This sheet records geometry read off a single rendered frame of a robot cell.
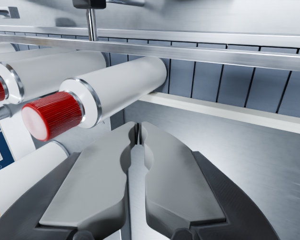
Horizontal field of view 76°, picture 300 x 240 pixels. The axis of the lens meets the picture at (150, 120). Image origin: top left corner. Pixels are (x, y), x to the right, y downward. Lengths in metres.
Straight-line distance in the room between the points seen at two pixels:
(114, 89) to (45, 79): 0.12
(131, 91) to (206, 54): 0.09
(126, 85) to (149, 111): 0.20
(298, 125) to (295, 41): 0.09
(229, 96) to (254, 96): 0.03
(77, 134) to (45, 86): 0.25
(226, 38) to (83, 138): 0.38
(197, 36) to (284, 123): 0.15
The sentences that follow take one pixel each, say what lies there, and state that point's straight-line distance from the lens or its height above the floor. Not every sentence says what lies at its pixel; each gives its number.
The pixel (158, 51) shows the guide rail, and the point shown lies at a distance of 0.22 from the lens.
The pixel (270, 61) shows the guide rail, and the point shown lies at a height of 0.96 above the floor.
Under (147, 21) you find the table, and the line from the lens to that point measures 0.38.
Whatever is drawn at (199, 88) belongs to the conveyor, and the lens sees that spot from 0.30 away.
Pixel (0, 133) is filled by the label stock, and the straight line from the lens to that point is 0.74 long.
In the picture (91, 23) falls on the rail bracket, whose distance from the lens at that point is 0.27.
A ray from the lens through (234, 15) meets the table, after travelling 0.33.
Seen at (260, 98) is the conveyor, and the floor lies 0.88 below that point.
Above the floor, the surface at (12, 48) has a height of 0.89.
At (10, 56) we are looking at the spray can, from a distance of 0.35.
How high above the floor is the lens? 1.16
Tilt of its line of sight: 52 degrees down
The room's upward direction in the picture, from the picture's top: 130 degrees counter-clockwise
